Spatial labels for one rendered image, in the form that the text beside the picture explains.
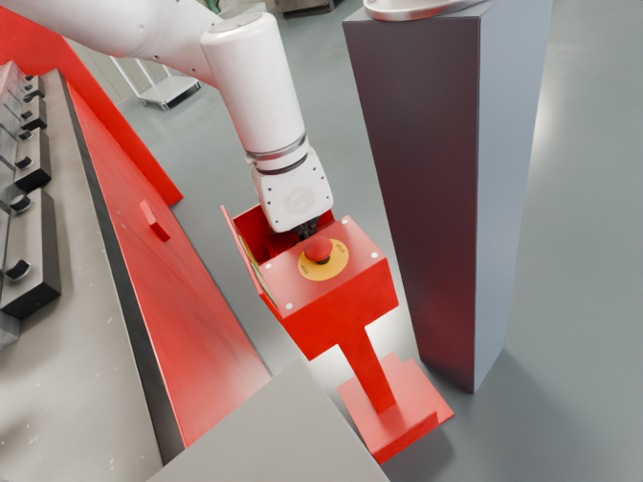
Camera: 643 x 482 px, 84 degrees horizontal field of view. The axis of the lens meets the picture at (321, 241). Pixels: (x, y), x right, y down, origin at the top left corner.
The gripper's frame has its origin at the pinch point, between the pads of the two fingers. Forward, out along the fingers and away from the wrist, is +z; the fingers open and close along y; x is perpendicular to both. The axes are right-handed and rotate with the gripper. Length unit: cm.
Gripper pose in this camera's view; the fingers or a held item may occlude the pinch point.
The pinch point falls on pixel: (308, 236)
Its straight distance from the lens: 58.8
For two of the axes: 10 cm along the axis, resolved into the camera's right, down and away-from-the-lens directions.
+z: 2.2, 7.0, 6.9
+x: -4.2, -5.7, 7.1
